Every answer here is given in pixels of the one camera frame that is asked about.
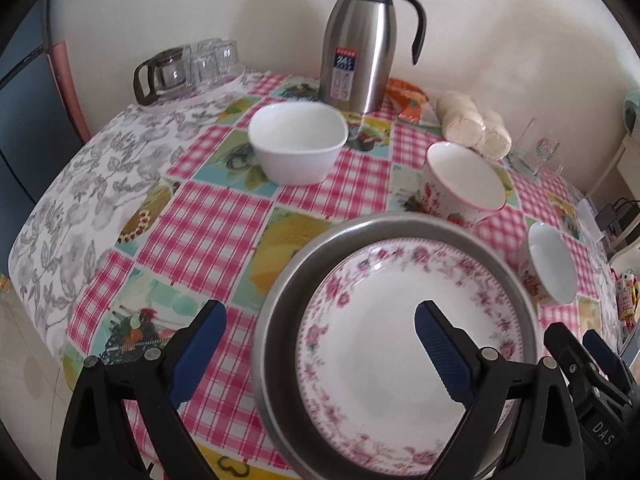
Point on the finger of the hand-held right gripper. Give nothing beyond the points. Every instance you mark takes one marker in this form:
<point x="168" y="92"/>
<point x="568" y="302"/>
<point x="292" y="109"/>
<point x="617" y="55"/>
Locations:
<point x="607" y="360"/>
<point x="570" y="355"/>

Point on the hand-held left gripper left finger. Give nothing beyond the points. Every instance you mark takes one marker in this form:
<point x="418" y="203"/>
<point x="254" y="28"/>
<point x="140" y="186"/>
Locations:
<point x="200" y="345"/>

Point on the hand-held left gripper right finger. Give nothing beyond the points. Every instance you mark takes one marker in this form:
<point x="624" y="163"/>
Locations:
<point x="440" y="350"/>

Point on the pink floral round plate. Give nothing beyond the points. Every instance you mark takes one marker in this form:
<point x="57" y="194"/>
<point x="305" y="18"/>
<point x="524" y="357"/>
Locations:
<point x="380" y="320"/>

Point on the stainless steel plate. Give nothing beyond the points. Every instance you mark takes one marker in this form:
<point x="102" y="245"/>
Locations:
<point x="280" y="310"/>

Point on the strawberry print bowl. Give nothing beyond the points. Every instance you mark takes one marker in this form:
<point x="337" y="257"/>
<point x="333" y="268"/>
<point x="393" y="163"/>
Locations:
<point x="460" y="180"/>

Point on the small white square bowl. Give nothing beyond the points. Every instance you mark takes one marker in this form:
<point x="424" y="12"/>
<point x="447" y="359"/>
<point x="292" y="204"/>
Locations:
<point x="295" y="135"/>

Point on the pale blue bowl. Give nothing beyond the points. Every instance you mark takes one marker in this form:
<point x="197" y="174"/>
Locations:
<point x="552" y="265"/>

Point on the black charger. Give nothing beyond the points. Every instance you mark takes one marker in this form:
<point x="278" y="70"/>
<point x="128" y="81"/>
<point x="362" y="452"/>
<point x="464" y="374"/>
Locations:
<point x="606" y="217"/>

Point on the grey floral tablecloth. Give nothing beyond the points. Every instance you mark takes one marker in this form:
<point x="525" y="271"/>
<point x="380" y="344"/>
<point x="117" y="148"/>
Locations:
<point x="75" y="185"/>

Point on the glass mug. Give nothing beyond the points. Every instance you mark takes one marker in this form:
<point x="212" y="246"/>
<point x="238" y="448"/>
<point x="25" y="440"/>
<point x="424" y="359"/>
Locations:
<point x="537" y="150"/>

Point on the bag of white buns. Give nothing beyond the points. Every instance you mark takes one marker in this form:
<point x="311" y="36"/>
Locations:
<point x="470" y="122"/>

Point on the teal cloth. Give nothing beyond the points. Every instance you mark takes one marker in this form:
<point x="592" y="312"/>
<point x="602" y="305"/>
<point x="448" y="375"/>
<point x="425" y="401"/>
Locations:
<point x="632" y="110"/>

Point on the orange snack packet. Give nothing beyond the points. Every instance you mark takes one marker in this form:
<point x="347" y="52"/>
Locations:
<point x="410" y="100"/>

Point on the white serving tray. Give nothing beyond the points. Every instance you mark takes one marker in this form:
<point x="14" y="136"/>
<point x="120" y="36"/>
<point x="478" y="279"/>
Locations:
<point x="220" y="87"/>

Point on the blue cabinet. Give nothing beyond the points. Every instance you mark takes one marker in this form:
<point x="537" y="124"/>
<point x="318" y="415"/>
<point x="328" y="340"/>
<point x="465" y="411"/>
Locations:
<point x="30" y="135"/>

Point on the clear drinking glass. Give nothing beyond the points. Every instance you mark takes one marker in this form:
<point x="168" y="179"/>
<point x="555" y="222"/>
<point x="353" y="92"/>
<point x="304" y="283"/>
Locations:
<point x="205" y="67"/>
<point x="227" y="55"/>
<point x="207" y="44"/>

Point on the stainless steel thermos jug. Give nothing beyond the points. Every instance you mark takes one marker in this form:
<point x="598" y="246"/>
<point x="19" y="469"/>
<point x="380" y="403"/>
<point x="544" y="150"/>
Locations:
<point x="360" y="35"/>

